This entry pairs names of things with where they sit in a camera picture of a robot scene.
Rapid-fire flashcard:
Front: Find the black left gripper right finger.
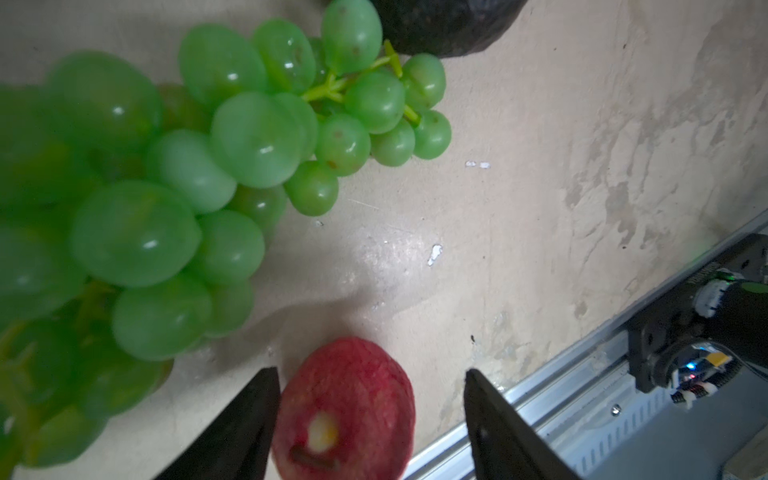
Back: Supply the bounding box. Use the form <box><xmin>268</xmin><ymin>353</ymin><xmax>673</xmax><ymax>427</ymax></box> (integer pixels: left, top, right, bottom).
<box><xmin>463</xmin><ymin>369</ymin><xmax>579</xmax><ymax>480</ymax></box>

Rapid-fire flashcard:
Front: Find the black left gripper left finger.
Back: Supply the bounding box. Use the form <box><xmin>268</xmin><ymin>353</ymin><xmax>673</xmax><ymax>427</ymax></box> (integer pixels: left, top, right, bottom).
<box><xmin>157</xmin><ymin>367</ymin><xmax>281</xmax><ymax>480</ymax></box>

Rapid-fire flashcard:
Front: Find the red apple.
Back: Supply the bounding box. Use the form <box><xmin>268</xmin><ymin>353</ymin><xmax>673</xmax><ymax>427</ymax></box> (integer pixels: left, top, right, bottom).
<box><xmin>272</xmin><ymin>337</ymin><xmax>416</xmax><ymax>479</ymax></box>

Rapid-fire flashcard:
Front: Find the green grape bunch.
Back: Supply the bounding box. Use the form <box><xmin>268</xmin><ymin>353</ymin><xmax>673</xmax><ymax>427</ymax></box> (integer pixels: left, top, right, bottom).
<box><xmin>1</xmin><ymin>1</ymin><xmax>452</xmax><ymax>479</ymax></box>

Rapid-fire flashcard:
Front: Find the dark avocado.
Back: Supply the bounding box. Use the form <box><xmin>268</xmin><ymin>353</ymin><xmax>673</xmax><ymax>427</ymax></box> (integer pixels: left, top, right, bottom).
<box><xmin>372</xmin><ymin>0</ymin><xmax>526</xmax><ymax>58</ymax></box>

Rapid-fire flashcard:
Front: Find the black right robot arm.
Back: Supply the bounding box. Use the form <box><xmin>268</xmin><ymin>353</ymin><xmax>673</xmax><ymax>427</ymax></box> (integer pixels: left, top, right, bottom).
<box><xmin>650</xmin><ymin>271</ymin><xmax>767</xmax><ymax>403</ymax></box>

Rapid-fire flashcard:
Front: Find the aluminium front rail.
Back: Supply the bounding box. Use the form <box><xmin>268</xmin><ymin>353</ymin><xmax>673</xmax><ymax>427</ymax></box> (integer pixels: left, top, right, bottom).
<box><xmin>406</xmin><ymin>215</ymin><xmax>767</xmax><ymax>479</ymax></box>

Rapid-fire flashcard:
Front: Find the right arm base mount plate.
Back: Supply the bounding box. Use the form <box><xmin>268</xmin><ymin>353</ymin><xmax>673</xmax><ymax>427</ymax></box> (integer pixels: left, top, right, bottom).
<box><xmin>628</xmin><ymin>234</ymin><xmax>767</xmax><ymax>393</ymax></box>

